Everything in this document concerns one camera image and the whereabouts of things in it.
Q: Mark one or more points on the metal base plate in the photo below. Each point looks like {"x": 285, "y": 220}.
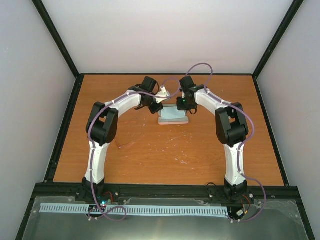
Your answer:
{"x": 279, "y": 220}

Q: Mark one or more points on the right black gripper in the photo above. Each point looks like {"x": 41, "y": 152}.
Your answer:
{"x": 181, "y": 107}

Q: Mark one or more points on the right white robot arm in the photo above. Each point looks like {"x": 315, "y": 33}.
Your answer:
{"x": 231, "y": 130}

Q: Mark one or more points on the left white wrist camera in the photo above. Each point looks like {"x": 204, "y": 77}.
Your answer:
{"x": 162, "y": 95}

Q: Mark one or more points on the slotted grey cable duct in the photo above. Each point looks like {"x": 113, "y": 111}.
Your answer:
{"x": 136, "y": 210}

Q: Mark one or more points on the transparent brown sunglasses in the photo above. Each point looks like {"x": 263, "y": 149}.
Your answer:
{"x": 129, "y": 132}

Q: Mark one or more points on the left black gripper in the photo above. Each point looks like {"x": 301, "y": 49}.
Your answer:
{"x": 158, "y": 107}

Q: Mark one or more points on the black aluminium frame rail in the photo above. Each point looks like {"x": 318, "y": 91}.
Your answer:
{"x": 121, "y": 192}

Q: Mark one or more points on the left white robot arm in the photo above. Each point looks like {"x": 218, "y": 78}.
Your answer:
{"x": 102, "y": 126}

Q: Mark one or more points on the pink glasses case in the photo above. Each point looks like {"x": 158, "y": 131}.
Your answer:
{"x": 179, "y": 121}

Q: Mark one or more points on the light blue cleaning cloth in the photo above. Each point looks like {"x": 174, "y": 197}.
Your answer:
{"x": 172, "y": 113}

